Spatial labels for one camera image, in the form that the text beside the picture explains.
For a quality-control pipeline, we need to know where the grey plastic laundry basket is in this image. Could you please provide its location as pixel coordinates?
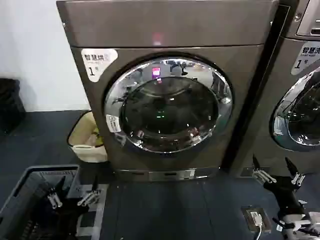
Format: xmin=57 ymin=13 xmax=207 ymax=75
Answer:
xmin=0 ymin=164 xmax=109 ymax=240

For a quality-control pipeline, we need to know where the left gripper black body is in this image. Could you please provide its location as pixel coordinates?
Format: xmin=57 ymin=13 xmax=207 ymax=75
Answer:
xmin=51 ymin=197 xmax=90 ymax=226

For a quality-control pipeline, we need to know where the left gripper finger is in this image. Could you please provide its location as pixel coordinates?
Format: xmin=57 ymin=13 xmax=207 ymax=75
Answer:
xmin=46 ymin=175 xmax=66 ymax=209
xmin=76 ymin=176 xmax=102 ymax=207

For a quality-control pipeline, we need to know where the steel floor socket box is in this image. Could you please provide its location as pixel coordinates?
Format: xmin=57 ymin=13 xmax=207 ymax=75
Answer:
xmin=240 ymin=205 xmax=273 ymax=232

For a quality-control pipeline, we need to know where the yellow cloth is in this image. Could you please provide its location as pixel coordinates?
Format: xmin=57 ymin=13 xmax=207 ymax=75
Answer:
xmin=90 ymin=126 xmax=105 ymax=148

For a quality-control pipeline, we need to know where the grey washer with control panel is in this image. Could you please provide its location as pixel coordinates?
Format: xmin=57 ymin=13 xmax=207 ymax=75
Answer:
xmin=231 ymin=0 xmax=320 ymax=178

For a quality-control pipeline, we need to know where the white label sticker on washer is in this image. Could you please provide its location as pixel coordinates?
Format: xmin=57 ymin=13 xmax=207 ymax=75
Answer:
xmin=290 ymin=41 xmax=320 ymax=76

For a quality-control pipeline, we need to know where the grey dryer numbered one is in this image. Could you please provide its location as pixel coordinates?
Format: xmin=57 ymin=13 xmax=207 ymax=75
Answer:
xmin=56 ymin=0 xmax=280 ymax=182

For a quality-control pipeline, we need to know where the small white door sticker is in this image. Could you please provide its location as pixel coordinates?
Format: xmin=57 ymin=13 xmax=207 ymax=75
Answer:
xmin=105 ymin=114 xmax=123 ymax=134

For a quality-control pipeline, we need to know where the round glass washer door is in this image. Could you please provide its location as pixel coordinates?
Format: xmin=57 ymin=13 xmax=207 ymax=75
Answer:
xmin=271 ymin=65 xmax=320 ymax=152

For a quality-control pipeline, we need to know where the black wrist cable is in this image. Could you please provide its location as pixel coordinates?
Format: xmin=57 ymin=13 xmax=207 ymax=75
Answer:
xmin=271 ymin=199 xmax=311 ymax=232

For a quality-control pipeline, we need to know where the white plug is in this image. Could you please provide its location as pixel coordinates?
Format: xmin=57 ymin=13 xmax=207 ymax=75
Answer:
xmin=249 ymin=211 xmax=263 ymax=226

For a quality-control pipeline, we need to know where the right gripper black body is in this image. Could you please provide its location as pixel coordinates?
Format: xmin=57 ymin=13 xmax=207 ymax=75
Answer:
xmin=262 ymin=175 xmax=306 ymax=219

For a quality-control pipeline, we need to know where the round glass dryer door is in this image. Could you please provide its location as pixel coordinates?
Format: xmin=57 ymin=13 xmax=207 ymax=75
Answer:
xmin=104 ymin=51 xmax=233 ymax=154

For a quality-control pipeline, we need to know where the white power cable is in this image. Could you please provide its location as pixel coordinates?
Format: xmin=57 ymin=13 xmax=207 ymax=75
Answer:
xmin=253 ymin=223 xmax=264 ymax=240

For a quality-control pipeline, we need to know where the white label sticker on dryer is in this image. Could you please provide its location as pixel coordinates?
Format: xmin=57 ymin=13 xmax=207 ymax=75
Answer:
xmin=80 ymin=47 xmax=119 ymax=84

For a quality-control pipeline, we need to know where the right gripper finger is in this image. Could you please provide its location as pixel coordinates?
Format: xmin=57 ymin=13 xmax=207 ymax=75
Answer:
xmin=284 ymin=156 xmax=306 ymax=188
xmin=251 ymin=154 xmax=277 ymax=185

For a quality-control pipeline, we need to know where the black bin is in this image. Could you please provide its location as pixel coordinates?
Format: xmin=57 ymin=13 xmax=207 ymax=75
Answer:
xmin=0 ymin=77 xmax=27 ymax=137

